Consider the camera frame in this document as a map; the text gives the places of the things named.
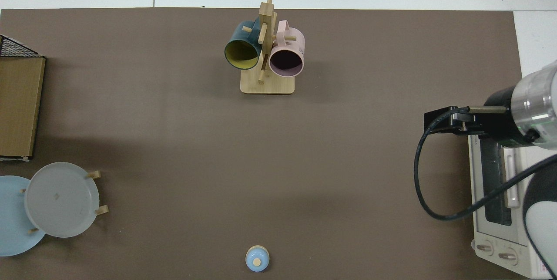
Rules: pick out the grey plate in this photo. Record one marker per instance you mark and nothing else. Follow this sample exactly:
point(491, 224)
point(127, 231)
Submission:
point(61, 199)

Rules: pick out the brown table cloth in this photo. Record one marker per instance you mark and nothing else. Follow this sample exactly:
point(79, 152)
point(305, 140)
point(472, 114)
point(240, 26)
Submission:
point(182, 140)

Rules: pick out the pink mug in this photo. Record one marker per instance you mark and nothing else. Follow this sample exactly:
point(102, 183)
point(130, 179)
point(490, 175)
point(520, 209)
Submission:
point(292, 42)

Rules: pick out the wooden cup stand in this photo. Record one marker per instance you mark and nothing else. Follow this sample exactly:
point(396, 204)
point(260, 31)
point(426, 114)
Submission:
point(266, 85)

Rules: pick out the teal mug yellow inside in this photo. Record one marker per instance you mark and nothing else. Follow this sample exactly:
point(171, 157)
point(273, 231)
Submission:
point(238, 38)

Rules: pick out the pale toaster oven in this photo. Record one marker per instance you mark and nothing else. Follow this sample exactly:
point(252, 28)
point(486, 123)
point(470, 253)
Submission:
point(494, 232)

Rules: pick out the wooden plate rack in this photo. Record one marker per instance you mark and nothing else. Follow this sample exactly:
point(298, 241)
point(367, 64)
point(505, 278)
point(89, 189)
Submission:
point(102, 210)

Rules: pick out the light blue plate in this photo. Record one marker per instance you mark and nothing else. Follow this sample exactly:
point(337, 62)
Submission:
point(11, 219)

